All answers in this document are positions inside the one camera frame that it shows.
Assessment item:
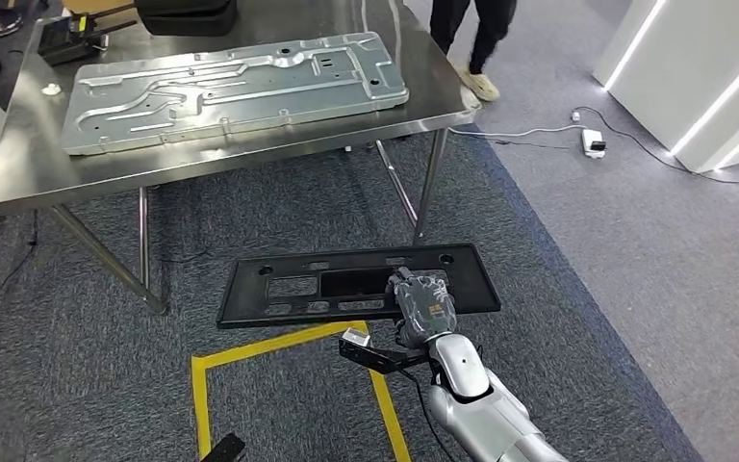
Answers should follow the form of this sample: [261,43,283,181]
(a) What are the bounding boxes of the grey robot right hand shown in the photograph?
[385,268,459,350]

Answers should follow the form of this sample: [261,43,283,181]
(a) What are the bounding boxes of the black plastic plate part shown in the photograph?
[216,243,502,331]

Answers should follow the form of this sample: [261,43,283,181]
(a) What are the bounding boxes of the white panel with light strips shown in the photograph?
[592,0,739,173]

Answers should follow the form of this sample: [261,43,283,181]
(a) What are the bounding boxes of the black remote controller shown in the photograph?
[37,13,138,67]

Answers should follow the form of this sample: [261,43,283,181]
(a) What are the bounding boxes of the stainless steel workbench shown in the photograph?
[0,0,480,315]

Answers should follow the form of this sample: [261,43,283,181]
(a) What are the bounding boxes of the white power strip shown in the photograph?
[580,127,608,160]

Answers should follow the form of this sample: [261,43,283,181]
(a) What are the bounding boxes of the white floor cable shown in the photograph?
[448,124,588,141]

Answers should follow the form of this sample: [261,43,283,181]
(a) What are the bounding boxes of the black right wrist camera bracket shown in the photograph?
[339,338,438,376]

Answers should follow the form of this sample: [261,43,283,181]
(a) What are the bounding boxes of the thin black floor cable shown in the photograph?
[0,210,39,365]

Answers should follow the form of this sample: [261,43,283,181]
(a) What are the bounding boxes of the stamped silver metal panel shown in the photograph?
[60,32,410,158]

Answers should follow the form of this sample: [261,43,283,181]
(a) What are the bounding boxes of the yellow floor tape square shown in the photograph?
[191,321,412,462]

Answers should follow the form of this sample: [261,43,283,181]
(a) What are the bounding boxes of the black zip carry case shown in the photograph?
[133,0,240,38]

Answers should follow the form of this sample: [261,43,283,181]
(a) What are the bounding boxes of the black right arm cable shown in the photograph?
[397,368,457,462]

